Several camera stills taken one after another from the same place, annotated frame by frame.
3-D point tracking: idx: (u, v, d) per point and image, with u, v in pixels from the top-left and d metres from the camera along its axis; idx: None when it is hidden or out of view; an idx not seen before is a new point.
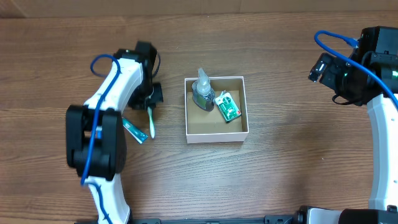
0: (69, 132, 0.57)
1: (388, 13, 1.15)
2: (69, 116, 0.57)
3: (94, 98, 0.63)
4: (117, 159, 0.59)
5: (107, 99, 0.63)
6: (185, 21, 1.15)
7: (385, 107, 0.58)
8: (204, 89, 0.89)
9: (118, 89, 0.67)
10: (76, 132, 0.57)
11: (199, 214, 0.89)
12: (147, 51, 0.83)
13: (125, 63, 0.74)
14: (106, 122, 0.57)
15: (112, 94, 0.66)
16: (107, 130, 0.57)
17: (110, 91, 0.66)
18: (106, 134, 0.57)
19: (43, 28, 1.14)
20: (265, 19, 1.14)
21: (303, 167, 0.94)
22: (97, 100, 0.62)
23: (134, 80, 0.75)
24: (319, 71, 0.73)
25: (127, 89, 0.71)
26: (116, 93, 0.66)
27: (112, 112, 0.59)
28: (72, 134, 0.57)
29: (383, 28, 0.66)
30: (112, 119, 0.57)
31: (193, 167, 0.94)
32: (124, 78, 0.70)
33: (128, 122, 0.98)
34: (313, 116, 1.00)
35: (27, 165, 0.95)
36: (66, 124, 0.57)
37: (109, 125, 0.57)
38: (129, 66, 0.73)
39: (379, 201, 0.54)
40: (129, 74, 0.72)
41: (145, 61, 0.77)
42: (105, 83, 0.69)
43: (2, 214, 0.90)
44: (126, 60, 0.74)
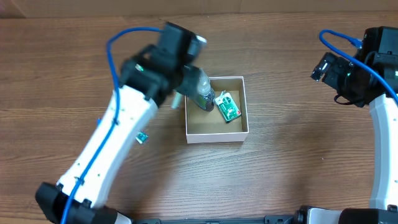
0: (43, 206, 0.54)
1: (387, 13, 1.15)
2: (40, 194, 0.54)
3: (71, 180, 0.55)
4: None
5: (86, 184, 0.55)
6: (185, 22, 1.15)
7: (388, 107, 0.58)
8: (204, 89, 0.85)
9: (109, 155, 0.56)
10: (49, 208, 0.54)
11: (198, 214, 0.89)
12: (170, 57, 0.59)
13: (129, 101, 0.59)
14: (79, 216, 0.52)
15: (96, 170, 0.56)
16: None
17: (94, 164, 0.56)
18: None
19: (43, 28, 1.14)
20: (265, 19, 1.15)
21: (303, 167, 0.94)
22: (76, 179, 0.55)
23: (140, 124, 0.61)
24: (323, 70, 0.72)
25: (126, 143, 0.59)
26: (102, 165, 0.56)
27: (86, 208, 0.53)
28: (46, 209, 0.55)
29: (386, 28, 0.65)
30: (85, 214, 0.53)
31: (193, 167, 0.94)
32: (120, 133, 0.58)
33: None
34: (313, 116, 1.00)
35: (27, 165, 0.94)
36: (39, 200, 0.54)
37: (82, 220, 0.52)
38: (133, 110, 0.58)
39: (379, 200, 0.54)
40: (130, 124, 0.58)
41: (163, 84, 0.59)
42: (96, 139, 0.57)
43: (2, 214, 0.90)
44: (131, 98, 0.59)
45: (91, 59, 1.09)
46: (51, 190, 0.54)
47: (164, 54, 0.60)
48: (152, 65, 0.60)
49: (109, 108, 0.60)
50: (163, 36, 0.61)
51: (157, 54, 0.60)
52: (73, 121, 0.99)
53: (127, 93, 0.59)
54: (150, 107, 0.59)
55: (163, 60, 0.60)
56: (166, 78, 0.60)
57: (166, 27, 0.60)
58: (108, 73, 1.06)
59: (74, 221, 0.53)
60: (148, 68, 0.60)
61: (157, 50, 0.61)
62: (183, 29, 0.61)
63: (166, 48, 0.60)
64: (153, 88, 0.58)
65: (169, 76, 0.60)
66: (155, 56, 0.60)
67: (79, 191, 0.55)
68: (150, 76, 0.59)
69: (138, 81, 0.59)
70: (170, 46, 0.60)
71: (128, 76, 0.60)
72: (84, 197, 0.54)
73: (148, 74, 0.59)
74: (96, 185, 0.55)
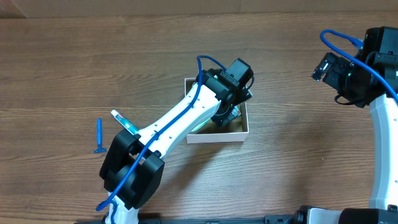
0: (115, 149, 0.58)
1: (387, 13, 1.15)
2: (120, 136, 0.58)
3: (148, 134, 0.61)
4: (144, 195, 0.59)
5: (160, 140, 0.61)
6: (185, 21, 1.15)
7: (388, 107, 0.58)
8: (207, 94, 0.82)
9: (180, 127, 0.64)
10: (121, 152, 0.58)
11: (198, 214, 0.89)
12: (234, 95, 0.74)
13: (205, 94, 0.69)
14: (147, 165, 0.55)
15: (169, 134, 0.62)
16: (146, 173, 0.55)
17: (169, 129, 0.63)
18: (142, 173, 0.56)
19: (43, 28, 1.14)
20: (265, 19, 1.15)
21: (303, 167, 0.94)
22: (152, 133, 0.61)
23: (203, 117, 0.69)
24: (323, 70, 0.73)
25: (189, 127, 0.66)
26: (173, 132, 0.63)
27: (157, 158, 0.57)
28: (115, 154, 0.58)
29: (387, 28, 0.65)
30: (152, 167, 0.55)
31: (193, 167, 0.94)
32: (193, 114, 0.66)
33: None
34: (313, 116, 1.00)
35: (27, 165, 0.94)
36: (115, 142, 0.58)
37: (148, 171, 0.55)
38: (206, 101, 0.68)
39: (379, 200, 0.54)
40: (200, 111, 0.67)
41: (229, 95, 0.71)
42: (173, 112, 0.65)
43: (2, 214, 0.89)
44: (206, 93, 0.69)
45: (91, 59, 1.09)
46: (130, 136, 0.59)
47: (231, 78, 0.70)
48: (224, 77, 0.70)
49: (188, 94, 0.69)
50: (234, 65, 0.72)
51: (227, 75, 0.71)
52: (73, 121, 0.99)
53: (204, 89, 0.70)
54: (216, 105, 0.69)
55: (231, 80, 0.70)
56: (232, 91, 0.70)
57: (237, 61, 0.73)
58: (108, 73, 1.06)
59: (142, 170, 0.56)
60: (221, 79, 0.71)
61: (225, 73, 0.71)
62: (247, 66, 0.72)
63: (234, 73, 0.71)
64: (221, 94, 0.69)
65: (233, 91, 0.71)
66: (222, 74, 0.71)
67: (153, 146, 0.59)
68: (219, 86, 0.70)
69: (211, 85, 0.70)
70: (237, 73, 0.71)
71: (206, 79, 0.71)
72: (156, 149, 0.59)
73: (219, 84, 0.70)
74: (165, 144, 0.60)
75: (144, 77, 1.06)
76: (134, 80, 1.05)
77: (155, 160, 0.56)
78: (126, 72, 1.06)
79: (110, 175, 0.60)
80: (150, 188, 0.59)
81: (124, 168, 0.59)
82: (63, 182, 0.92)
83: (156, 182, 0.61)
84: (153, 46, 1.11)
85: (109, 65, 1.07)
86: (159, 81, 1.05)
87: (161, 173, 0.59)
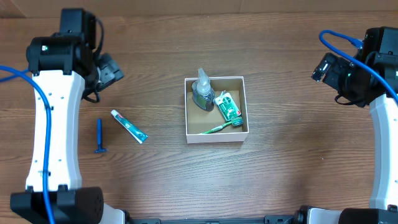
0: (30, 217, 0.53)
1: (387, 13, 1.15)
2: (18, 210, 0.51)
3: (37, 176, 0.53)
4: (93, 217, 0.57)
5: (52, 172, 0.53)
6: (185, 21, 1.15)
7: (387, 107, 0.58)
8: (204, 89, 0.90)
9: (61, 137, 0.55)
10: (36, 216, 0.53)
11: (199, 214, 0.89)
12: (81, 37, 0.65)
13: (52, 84, 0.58)
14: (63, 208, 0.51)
15: (57, 155, 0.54)
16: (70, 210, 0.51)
17: (51, 147, 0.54)
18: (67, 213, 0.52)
19: (43, 28, 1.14)
20: (265, 19, 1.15)
21: (303, 167, 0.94)
22: (40, 172, 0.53)
23: (74, 104, 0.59)
24: (323, 71, 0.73)
25: (70, 125, 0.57)
26: (58, 148, 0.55)
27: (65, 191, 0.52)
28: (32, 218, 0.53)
29: (387, 28, 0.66)
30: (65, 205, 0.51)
31: (193, 167, 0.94)
32: (60, 116, 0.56)
33: (128, 122, 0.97)
34: (313, 116, 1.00)
35: (27, 165, 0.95)
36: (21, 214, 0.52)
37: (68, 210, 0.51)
38: (58, 90, 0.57)
39: (379, 200, 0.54)
40: (63, 102, 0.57)
41: (76, 51, 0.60)
42: (38, 134, 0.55)
43: (2, 214, 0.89)
44: (58, 83, 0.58)
45: None
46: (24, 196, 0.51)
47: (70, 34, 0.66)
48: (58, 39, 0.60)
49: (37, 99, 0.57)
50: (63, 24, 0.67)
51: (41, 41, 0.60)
52: None
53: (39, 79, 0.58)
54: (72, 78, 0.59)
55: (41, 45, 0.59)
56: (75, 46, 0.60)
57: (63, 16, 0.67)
58: None
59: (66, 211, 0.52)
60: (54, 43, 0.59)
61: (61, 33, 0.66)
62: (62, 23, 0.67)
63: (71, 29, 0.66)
64: (66, 60, 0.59)
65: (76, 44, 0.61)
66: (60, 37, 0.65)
67: (51, 180, 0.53)
68: (58, 51, 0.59)
69: (52, 55, 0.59)
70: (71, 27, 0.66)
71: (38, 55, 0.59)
72: (58, 184, 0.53)
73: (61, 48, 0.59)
74: (63, 168, 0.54)
75: (144, 77, 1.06)
76: (134, 80, 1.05)
77: (65, 193, 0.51)
78: (126, 72, 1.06)
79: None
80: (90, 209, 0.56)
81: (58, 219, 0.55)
82: None
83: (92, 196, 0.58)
84: (153, 46, 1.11)
85: None
86: (160, 81, 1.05)
87: (84, 195, 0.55)
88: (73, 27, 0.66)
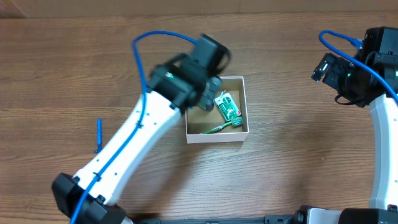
0: (60, 200, 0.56)
1: (387, 13, 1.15)
2: (56, 189, 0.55)
3: (89, 175, 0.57)
4: None
5: (102, 181, 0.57)
6: (185, 21, 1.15)
7: (387, 107, 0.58)
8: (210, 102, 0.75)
9: (129, 158, 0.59)
10: (65, 203, 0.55)
11: (198, 214, 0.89)
12: (206, 61, 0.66)
13: (154, 107, 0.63)
14: (89, 214, 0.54)
15: (114, 170, 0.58)
16: (91, 221, 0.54)
17: (114, 163, 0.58)
18: (87, 223, 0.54)
19: (43, 28, 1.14)
20: (265, 19, 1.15)
21: (303, 167, 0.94)
22: (92, 179, 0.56)
23: (157, 134, 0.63)
24: (323, 71, 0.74)
25: (140, 153, 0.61)
26: (120, 165, 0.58)
27: (97, 208, 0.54)
28: (61, 201, 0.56)
29: (387, 28, 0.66)
30: (94, 214, 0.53)
31: (193, 167, 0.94)
32: (140, 137, 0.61)
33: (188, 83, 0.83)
34: (313, 116, 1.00)
35: (27, 165, 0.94)
36: (56, 193, 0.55)
37: (92, 219, 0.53)
38: (157, 116, 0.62)
39: (379, 200, 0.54)
40: (149, 130, 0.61)
41: (192, 93, 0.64)
42: (117, 140, 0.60)
43: (2, 214, 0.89)
44: (155, 105, 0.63)
45: (91, 58, 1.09)
46: (68, 181, 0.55)
47: (196, 65, 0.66)
48: (184, 73, 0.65)
49: (135, 110, 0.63)
50: (197, 47, 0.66)
51: (170, 84, 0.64)
52: (73, 121, 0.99)
53: (151, 101, 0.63)
54: (172, 116, 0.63)
55: (171, 86, 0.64)
56: (194, 88, 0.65)
57: (201, 39, 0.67)
58: (107, 73, 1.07)
59: (85, 216, 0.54)
60: (179, 77, 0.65)
61: (188, 60, 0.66)
62: (201, 38, 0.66)
63: (199, 59, 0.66)
64: (180, 97, 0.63)
65: (197, 88, 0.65)
66: (186, 66, 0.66)
67: (96, 188, 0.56)
68: (180, 84, 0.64)
69: (168, 87, 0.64)
70: (204, 57, 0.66)
71: (158, 86, 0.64)
72: (98, 195, 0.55)
73: (180, 84, 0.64)
74: (112, 182, 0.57)
75: None
76: (134, 80, 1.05)
77: (95, 211, 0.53)
78: (126, 72, 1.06)
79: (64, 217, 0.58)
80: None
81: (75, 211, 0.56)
82: None
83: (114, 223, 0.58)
84: (153, 46, 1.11)
85: (109, 65, 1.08)
86: None
87: (111, 218, 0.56)
88: (201, 56, 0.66)
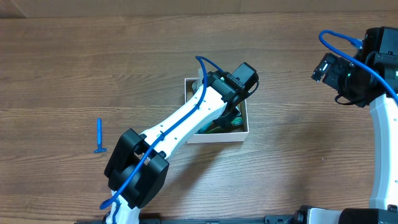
0: (122, 150, 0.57)
1: (387, 13, 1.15)
2: (125, 137, 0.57)
3: (153, 135, 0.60)
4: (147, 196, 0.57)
5: (165, 140, 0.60)
6: (185, 21, 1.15)
7: (387, 107, 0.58)
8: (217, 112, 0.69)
9: (186, 129, 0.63)
10: (127, 154, 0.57)
11: (199, 214, 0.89)
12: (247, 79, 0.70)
13: (211, 96, 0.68)
14: (152, 164, 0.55)
15: (174, 135, 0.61)
16: (151, 173, 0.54)
17: (175, 129, 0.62)
18: (147, 174, 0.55)
19: (43, 28, 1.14)
20: (265, 19, 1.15)
21: (303, 167, 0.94)
22: (157, 137, 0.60)
23: (209, 118, 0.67)
24: (323, 71, 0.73)
25: (193, 130, 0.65)
26: (180, 132, 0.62)
27: (161, 159, 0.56)
28: (122, 154, 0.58)
29: (387, 28, 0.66)
30: (157, 165, 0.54)
31: (193, 167, 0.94)
32: (198, 116, 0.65)
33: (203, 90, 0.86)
34: (313, 116, 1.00)
35: (27, 165, 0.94)
36: (122, 142, 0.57)
37: (152, 171, 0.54)
38: (212, 102, 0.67)
39: (379, 200, 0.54)
40: (206, 112, 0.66)
41: (236, 97, 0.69)
42: (179, 113, 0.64)
43: (2, 214, 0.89)
44: (211, 94, 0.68)
45: (91, 58, 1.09)
46: (136, 135, 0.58)
47: (237, 80, 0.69)
48: (231, 79, 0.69)
49: (194, 95, 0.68)
50: (238, 70, 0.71)
51: (219, 84, 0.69)
52: (73, 121, 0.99)
53: (209, 91, 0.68)
54: (222, 107, 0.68)
55: (220, 86, 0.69)
56: (239, 93, 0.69)
57: (242, 65, 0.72)
58: (107, 73, 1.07)
59: (147, 168, 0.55)
60: (227, 81, 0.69)
61: (231, 76, 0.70)
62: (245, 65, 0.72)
63: (239, 77, 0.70)
64: (226, 98, 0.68)
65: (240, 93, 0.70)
66: (229, 79, 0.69)
67: (159, 146, 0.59)
68: (225, 89, 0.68)
69: (218, 88, 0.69)
70: (243, 77, 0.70)
71: (212, 81, 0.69)
72: (161, 150, 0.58)
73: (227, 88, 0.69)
74: (170, 145, 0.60)
75: (144, 77, 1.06)
76: (134, 80, 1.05)
77: (159, 160, 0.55)
78: (126, 72, 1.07)
79: (114, 175, 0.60)
80: (154, 188, 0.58)
81: (129, 168, 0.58)
82: (63, 182, 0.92)
83: (158, 185, 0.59)
84: (153, 46, 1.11)
85: (109, 65, 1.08)
86: (160, 81, 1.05)
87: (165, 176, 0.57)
88: (242, 76, 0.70)
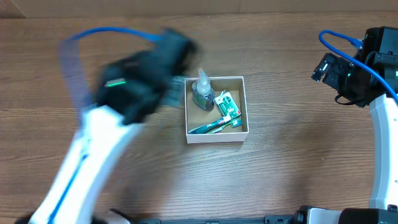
0: None
1: (387, 13, 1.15)
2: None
3: (58, 210, 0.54)
4: None
5: (61, 217, 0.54)
6: (185, 21, 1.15)
7: (387, 107, 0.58)
8: (204, 89, 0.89)
9: (73, 196, 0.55)
10: None
11: (199, 214, 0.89)
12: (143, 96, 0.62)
13: (97, 134, 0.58)
14: None
15: (58, 210, 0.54)
16: None
17: (53, 194, 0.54)
18: None
19: (43, 28, 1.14)
20: (265, 19, 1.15)
21: (303, 167, 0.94)
22: (55, 214, 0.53)
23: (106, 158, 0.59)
24: (323, 71, 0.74)
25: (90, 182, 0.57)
26: (72, 200, 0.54)
27: None
28: None
29: (387, 28, 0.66)
30: None
31: (193, 167, 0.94)
32: (85, 173, 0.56)
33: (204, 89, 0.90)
34: (313, 116, 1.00)
35: (27, 165, 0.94)
36: None
37: None
38: (99, 146, 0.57)
39: (379, 200, 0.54)
40: (100, 155, 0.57)
41: (132, 114, 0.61)
42: (64, 172, 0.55)
43: (2, 214, 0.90)
44: (103, 128, 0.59)
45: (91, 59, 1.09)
46: None
47: (152, 59, 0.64)
48: (130, 95, 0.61)
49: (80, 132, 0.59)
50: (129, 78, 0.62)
51: (116, 104, 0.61)
52: (73, 121, 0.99)
53: (95, 122, 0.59)
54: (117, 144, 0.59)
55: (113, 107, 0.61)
56: (137, 109, 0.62)
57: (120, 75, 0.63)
58: None
59: None
60: (119, 101, 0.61)
61: (150, 61, 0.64)
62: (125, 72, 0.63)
63: (138, 88, 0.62)
64: (119, 122, 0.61)
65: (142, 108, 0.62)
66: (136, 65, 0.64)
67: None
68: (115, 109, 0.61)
69: (112, 109, 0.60)
70: (142, 88, 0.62)
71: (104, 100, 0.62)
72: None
73: (130, 102, 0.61)
74: (76, 209, 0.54)
75: None
76: None
77: None
78: None
79: None
80: None
81: None
82: None
83: None
84: None
85: None
86: None
87: None
88: (138, 87, 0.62)
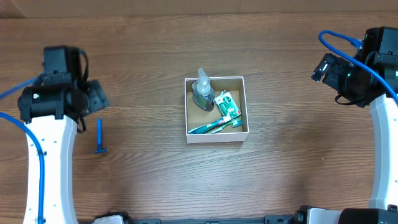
0: None
1: (387, 13, 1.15)
2: None
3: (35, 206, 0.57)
4: None
5: (46, 206, 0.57)
6: (185, 21, 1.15)
7: (387, 107, 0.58)
8: (204, 89, 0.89)
9: (48, 182, 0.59)
10: None
11: (199, 214, 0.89)
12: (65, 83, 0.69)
13: (45, 130, 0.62)
14: None
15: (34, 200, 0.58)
16: None
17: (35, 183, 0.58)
18: None
19: (43, 28, 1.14)
20: (265, 19, 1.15)
21: (303, 167, 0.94)
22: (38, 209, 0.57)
23: (66, 151, 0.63)
24: (323, 71, 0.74)
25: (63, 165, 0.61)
26: (50, 185, 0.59)
27: None
28: None
29: (387, 28, 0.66)
30: None
31: (193, 167, 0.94)
32: (50, 160, 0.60)
33: (203, 88, 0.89)
34: (313, 116, 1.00)
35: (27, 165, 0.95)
36: None
37: None
38: (51, 135, 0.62)
39: (379, 200, 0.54)
40: (55, 151, 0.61)
41: (67, 97, 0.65)
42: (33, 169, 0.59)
43: (2, 214, 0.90)
44: (50, 130, 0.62)
45: (91, 59, 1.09)
46: None
47: (57, 74, 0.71)
48: (45, 95, 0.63)
49: (28, 145, 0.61)
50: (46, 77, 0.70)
51: (43, 102, 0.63)
52: None
53: (34, 127, 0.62)
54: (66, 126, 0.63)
55: (46, 106, 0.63)
56: (64, 93, 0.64)
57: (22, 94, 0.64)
58: (107, 73, 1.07)
59: None
60: (43, 99, 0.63)
61: (46, 74, 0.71)
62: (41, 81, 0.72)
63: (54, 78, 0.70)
64: (58, 110, 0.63)
65: (67, 90, 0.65)
66: (47, 79, 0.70)
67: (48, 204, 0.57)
68: (48, 105, 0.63)
69: (42, 107, 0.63)
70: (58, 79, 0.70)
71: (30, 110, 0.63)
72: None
73: (52, 95, 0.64)
74: (57, 214, 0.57)
75: (144, 77, 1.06)
76: (134, 80, 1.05)
77: None
78: (126, 72, 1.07)
79: None
80: None
81: None
82: None
83: None
84: (153, 46, 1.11)
85: (109, 65, 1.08)
86: (160, 81, 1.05)
87: None
88: (60, 67, 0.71)
